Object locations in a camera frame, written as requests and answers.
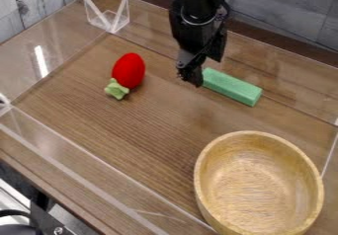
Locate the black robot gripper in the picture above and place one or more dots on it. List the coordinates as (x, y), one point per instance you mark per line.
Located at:
(201, 40)

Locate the green rectangular block stick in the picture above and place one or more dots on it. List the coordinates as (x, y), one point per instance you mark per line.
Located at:
(232, 87)

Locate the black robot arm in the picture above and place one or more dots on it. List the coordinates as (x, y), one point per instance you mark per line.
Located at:
(201, 10)

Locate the wooden brown bowl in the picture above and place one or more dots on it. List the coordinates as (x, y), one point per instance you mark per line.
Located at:
(257, 185)

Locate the red toy strawberry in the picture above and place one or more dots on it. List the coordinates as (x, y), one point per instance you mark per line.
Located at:
(127, 75)

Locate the black clamp under table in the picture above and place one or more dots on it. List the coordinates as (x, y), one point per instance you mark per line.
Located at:
(30, 221)

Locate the clear acrylic tray enclosure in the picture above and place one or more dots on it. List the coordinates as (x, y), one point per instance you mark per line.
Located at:
(114, 159)

